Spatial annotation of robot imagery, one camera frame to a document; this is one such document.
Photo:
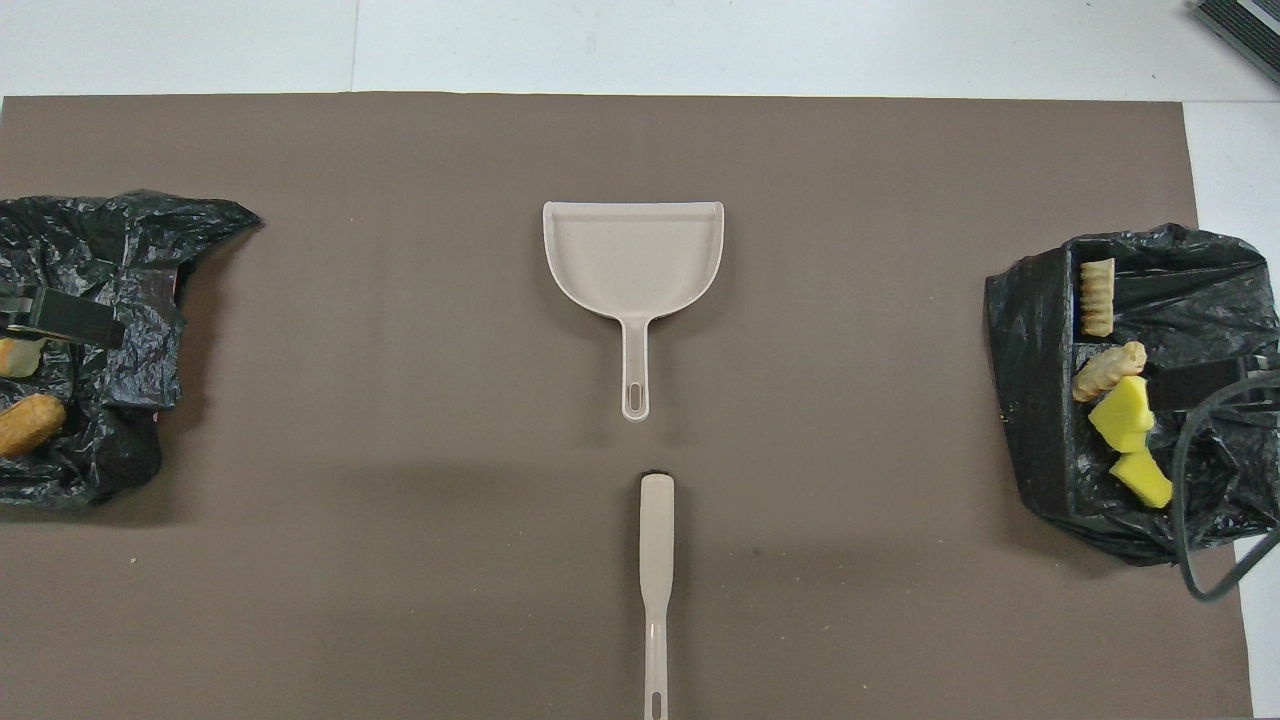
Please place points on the yellow sponge green backing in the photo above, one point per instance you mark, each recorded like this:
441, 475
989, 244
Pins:
1143, 478

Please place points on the short striped croissant piece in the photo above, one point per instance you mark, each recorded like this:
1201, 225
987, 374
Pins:
16, 356

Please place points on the dark ribbed panel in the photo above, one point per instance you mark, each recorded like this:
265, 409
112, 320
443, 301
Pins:
1245, 30

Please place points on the brown table mat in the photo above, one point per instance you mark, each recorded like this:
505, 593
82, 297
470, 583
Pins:
400, 560

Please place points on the long striped croissant piece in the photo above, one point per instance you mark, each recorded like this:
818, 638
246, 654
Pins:
1097, 297

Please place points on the pale bread chunk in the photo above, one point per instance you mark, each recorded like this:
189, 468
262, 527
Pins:
1108, 370

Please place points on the beige hand brush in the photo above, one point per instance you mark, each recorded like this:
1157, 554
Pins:
657, 540

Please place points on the brown oval bread roll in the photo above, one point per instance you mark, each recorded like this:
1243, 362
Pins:
28, 424

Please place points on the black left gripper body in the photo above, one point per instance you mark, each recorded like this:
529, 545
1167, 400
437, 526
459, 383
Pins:
14, 310

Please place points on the beige plastic dustpan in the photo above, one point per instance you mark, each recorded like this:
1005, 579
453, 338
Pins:
633, 255

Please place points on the crumpled black bag bin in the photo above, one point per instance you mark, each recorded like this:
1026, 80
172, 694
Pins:
110, 400

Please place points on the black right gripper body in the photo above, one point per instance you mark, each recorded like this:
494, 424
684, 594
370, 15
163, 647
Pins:
1195, 383

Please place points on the boxy black bag bin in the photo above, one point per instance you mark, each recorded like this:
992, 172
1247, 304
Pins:
1040, 400

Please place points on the yellow sponge piece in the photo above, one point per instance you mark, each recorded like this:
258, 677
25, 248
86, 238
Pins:
1125, 412

